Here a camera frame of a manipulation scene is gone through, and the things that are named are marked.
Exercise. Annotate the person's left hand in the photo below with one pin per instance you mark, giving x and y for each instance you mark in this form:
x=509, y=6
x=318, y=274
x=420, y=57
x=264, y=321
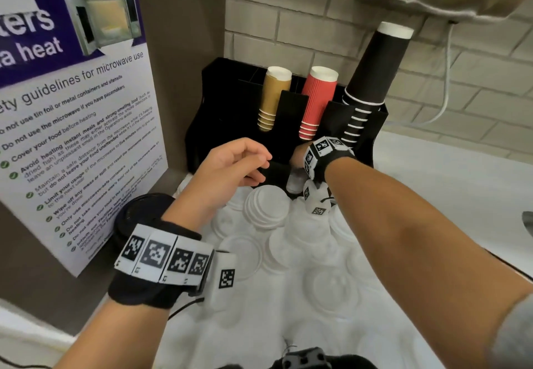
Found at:
x=220, y=177

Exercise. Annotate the person's right hand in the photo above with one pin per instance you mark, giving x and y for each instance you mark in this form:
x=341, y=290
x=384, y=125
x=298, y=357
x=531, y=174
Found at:
x=299, y=156

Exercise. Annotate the black cup and lid organizer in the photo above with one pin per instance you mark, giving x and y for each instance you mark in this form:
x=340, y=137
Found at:
x=225, y=110

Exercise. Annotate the stack of black lids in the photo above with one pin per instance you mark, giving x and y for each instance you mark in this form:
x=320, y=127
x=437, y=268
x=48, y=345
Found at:
x=141, y=214

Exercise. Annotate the pile of white cup lids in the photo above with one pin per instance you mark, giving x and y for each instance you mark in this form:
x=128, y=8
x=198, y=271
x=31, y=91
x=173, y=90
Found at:
x=291, y=264

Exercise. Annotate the person's left forearm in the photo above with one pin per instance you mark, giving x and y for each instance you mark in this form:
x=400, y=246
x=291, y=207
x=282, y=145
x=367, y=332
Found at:
x=112, y=339

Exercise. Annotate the person's right forearm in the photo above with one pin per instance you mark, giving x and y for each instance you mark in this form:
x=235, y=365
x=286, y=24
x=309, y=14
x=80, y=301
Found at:
x=416, y=256

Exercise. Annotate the right marker wristband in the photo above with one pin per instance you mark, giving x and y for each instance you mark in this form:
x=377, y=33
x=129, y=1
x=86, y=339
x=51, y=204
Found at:
x=327, y=152

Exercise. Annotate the stack of red paper cups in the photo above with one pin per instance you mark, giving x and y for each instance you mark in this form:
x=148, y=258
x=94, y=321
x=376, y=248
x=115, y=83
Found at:
x=317, y=102

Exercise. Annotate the stack of gold paper cups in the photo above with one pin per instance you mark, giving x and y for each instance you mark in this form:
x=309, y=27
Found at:
x=272, y=98

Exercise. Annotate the stack of black paper cups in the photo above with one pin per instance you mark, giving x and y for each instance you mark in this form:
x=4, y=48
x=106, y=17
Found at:
x=379, y=65

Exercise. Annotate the microwave safety poster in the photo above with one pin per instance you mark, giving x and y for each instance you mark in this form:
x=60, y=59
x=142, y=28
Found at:
x=83, y=131

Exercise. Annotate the steel sink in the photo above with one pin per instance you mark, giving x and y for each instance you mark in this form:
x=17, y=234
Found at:
x=528, y=223

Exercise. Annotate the gray shirt sleeve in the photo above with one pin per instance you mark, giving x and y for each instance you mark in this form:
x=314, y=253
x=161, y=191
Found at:
x=514, y=335

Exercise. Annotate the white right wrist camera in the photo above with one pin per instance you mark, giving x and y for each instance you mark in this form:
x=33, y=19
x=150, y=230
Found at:
x=316, y=202

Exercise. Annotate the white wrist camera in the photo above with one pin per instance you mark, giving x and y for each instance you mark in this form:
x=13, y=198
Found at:
x=225, y=279
x=316, y=202

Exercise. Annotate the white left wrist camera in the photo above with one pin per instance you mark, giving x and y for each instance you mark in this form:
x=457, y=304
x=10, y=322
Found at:
x=225, y=279

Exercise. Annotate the black chest camera mount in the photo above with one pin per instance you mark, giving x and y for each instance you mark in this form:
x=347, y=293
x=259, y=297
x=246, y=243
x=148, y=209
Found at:
x=304, y=358

